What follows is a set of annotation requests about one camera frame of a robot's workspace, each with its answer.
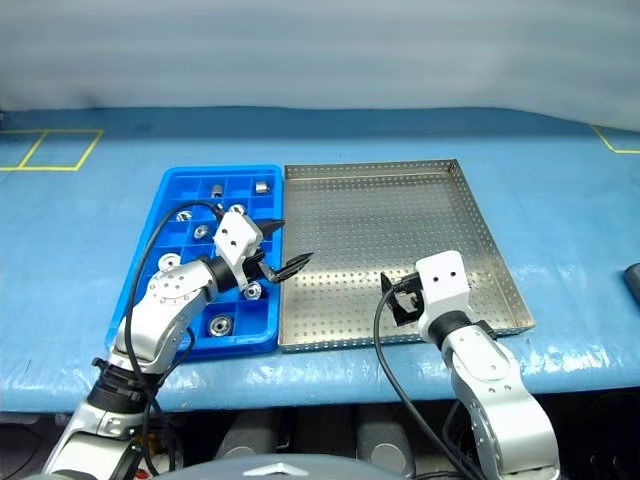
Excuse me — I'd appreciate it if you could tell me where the perforated steel tray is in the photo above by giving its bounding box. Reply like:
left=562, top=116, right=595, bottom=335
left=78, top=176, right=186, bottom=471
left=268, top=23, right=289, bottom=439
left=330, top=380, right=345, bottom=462
left=278, top=158, right=537, bottom=354

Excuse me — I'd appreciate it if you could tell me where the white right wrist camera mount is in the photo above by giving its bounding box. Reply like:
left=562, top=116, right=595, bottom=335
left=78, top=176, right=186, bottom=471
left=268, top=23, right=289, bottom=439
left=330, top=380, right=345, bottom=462
left=415, top=249, right=471, bottom=344

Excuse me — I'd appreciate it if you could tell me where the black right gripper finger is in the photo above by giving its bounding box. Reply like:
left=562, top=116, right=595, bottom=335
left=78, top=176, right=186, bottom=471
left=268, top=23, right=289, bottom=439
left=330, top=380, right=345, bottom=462
left=379, top=271, right=407, bottom=328

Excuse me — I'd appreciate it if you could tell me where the blue plastic compartment tray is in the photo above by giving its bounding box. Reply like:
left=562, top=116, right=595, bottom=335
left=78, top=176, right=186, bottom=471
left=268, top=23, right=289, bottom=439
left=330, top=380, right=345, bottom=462
left=103, top=164, right=285, bottom=362

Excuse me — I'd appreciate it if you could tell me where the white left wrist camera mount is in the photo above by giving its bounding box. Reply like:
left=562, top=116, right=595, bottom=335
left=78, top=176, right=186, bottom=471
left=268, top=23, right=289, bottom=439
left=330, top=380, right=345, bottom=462
left=213, top=210, right=264, bottom=291

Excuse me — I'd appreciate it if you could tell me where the dark rounded shape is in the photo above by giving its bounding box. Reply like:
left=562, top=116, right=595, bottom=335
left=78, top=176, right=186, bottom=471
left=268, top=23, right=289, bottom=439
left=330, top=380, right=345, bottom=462
left=214, top=407, right=281, bottom=459
left=354, top=404, right=416, bottom=476

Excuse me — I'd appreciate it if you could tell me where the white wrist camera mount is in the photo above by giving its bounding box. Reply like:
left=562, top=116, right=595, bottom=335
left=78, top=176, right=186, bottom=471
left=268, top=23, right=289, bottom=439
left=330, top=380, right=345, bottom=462
left=415, top=249, right=471, bottom=344
left=213, top=210, right=264, bottom=291

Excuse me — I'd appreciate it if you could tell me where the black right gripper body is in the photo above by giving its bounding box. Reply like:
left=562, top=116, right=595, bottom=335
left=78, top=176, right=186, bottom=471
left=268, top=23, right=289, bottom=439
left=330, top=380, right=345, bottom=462
left=392, top=273, right=426, bottom=324

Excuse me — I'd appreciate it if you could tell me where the black handheld device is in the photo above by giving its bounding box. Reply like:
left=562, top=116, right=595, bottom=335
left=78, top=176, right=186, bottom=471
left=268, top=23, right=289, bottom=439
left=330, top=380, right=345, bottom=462
left=623, top=264, right=640, bottom=301

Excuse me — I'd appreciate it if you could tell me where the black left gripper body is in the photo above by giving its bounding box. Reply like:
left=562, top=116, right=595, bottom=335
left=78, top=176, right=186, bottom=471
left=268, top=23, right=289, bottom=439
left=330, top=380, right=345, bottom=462
left=242, top=248, right=277, bottom=283

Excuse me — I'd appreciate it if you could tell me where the grey robot torso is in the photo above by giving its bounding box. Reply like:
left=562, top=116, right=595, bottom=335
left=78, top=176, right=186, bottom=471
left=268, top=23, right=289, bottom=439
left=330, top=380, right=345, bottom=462
left=169, top=452, right=431, bottom=480

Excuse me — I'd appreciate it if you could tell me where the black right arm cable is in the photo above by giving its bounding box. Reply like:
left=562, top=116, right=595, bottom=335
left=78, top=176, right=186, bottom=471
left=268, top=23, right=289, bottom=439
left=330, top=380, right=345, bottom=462
left=373, top=284, right=481, bottom=480

